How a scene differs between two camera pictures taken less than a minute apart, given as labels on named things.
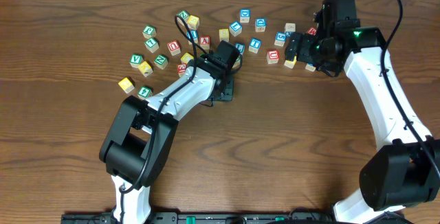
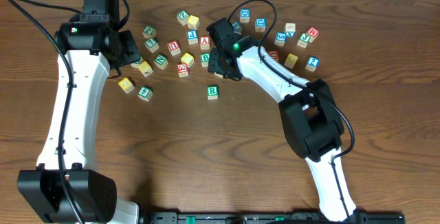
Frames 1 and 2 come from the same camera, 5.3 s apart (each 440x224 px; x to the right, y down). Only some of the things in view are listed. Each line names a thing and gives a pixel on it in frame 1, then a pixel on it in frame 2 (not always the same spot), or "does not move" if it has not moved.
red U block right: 272,56 does not move
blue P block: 194,35 does not move
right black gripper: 304,55 to 212,66
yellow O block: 291,63 does not move
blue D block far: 245,15 does not move
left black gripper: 227,91 to 130,50
